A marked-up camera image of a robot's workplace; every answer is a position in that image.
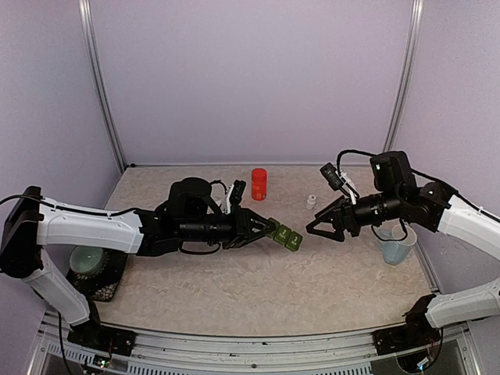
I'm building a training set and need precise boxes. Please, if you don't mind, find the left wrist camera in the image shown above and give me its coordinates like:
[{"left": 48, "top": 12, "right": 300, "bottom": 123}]
[{"left": 220, "top": 180, "right": 247, "bottom": 215}]

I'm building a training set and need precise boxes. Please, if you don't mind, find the front aluminium rail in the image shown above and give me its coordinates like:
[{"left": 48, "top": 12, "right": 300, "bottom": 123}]
[{"left": 33, "top": 313, "right": 480, "bottom": 374}]

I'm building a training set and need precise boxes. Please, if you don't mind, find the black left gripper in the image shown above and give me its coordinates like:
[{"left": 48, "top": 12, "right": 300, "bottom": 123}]
[{"left": 178, "top": 205, "right": 277, "bottom": 250}]

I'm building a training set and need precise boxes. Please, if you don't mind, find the aluminium frame post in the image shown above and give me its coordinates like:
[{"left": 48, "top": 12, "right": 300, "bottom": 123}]
[
  {"left": 78, "top": 0, "right": 127, "bottom": 173},
  {"left": 383, "top": 0, "right": 424, "bottom": 152}
]

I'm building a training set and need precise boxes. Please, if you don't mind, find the green pill organizer box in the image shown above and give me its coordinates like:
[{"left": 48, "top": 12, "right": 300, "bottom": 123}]
[{"left": 270, "top": 224, "right": 303, "bottom": 252}]

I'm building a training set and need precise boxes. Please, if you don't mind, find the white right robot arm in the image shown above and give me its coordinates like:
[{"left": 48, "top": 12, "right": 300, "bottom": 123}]
[{"left": 306, "top": 151, "right": 499, "bottom": 347}]

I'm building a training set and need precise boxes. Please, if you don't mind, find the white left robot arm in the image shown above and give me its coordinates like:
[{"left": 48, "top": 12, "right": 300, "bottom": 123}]
[{"left": 1, "top": 177, "right": 277, "bottom": 348}]

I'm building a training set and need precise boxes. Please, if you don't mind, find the small white bottle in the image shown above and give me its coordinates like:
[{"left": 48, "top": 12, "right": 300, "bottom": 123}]
[{"left": 305, "top": 195, "right": 317, "bottom": 210}]

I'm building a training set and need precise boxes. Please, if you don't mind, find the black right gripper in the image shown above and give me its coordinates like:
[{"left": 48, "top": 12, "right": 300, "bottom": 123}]
[{"left": 306, "top": 188, "right": 404, "bottom": 243}]

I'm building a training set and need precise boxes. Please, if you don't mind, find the black square tray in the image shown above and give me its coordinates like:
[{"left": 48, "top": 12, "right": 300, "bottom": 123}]
[{"left": 66, "top": 248, "right": 127, "bottom": 302}]

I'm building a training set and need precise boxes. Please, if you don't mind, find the right aluminium frame post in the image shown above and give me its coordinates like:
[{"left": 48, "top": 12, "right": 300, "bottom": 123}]
[{"left": 383, "top": 0, "right": 424, "bottom": 152}]

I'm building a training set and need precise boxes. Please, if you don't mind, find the red cylindrical can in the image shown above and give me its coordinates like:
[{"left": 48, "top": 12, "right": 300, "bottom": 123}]
[{"left": 251, "top": 168, "right": 267, "bottom": 201}]

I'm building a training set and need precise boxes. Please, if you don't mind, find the left aluminium frame post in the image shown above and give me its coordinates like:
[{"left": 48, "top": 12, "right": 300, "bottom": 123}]
[{"left": 78, "top": 0, "right": 127, "bottom": 173}]

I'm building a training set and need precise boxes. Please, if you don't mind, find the light blue mug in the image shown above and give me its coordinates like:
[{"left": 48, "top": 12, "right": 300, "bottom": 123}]
[{"left": 377, "top": 226, "right": 417, "bottom": 266}]

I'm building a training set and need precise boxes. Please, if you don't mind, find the green ceramic bowl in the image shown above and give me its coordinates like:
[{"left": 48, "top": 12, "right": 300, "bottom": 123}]
[{"left": 70, "top": 246, "right": 105, "bottom": 276}]

